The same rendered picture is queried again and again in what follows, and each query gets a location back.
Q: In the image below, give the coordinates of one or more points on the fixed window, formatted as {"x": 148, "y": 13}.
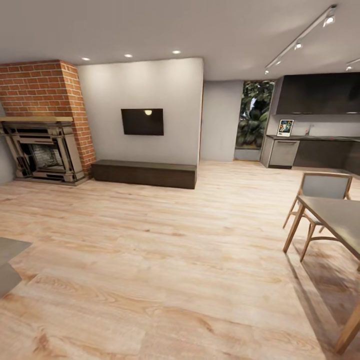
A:
{"x": 256, "y": 102}

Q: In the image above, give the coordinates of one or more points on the wall mounted tv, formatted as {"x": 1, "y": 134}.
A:
{"x": 143, "y": 121}

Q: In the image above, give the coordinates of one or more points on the dishwasher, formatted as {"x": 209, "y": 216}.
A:
{"x": 283, "y": 153}

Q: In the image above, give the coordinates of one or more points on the poster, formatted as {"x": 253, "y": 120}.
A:
{"x": 285, "y": 127}

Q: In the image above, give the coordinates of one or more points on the breakfast table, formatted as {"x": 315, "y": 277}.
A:
{"x": 342, "y": 218}

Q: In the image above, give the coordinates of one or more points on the wood fireplace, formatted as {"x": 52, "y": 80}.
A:
{"x": 44, "y": 152}

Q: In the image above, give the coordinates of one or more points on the coffee table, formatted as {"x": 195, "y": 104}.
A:
{"x": 9, "y": 277}

